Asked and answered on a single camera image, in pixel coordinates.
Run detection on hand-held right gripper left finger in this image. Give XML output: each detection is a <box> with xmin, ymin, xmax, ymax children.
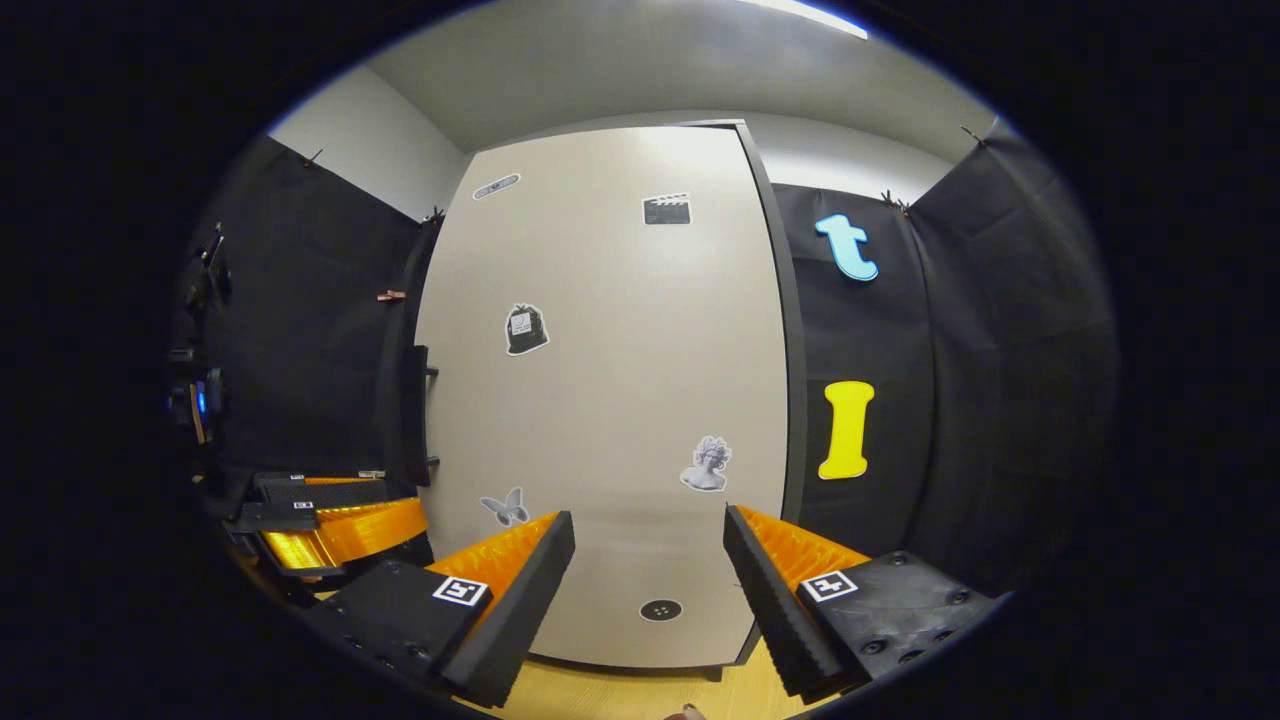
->
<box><xmin>305</xmin><ymin>510</ymin><xmax>577</xmax><ymax>709</ymax></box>

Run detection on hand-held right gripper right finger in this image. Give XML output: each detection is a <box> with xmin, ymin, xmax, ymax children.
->
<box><xmin>723</xmin><ymin>503</ymin><xmax>1001</xmax><ymax>701</ymax></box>

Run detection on grey cabinet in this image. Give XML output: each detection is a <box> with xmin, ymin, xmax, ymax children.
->
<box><xmin>413</xmin><ymin>119</ymin><xmax>810</xmax><ymax>684</ymax></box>

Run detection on long ceiling light panel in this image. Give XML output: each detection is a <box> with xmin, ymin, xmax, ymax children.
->
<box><xmin>740</xmin><ymin>0</ymin><xmax>870</xmax><ymax>40</ymax></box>

